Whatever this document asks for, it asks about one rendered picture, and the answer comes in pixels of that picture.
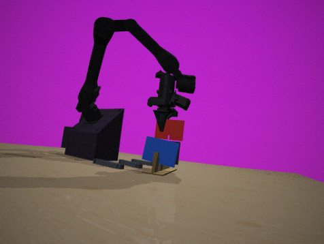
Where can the tan slotted board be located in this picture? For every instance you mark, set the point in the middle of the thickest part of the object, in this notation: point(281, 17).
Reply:
point(158, 169)

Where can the blue notched board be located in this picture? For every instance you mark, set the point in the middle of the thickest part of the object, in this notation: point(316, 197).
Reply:
point(167, 150)

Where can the red board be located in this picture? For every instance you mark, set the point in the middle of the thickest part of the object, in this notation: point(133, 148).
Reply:
point(173, 128)

